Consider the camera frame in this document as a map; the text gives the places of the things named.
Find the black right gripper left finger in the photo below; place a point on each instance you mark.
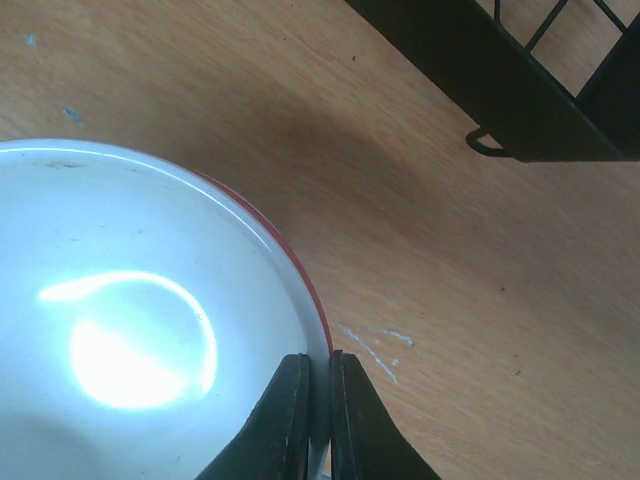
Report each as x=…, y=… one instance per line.
x=273, y=444

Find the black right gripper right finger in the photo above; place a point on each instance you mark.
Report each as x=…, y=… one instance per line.
x=365, y=442

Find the white bowl with orange outside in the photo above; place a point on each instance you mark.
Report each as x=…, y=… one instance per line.
x=144, y=310

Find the black wire dish rack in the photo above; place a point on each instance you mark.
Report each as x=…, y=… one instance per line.
x=520, y=109

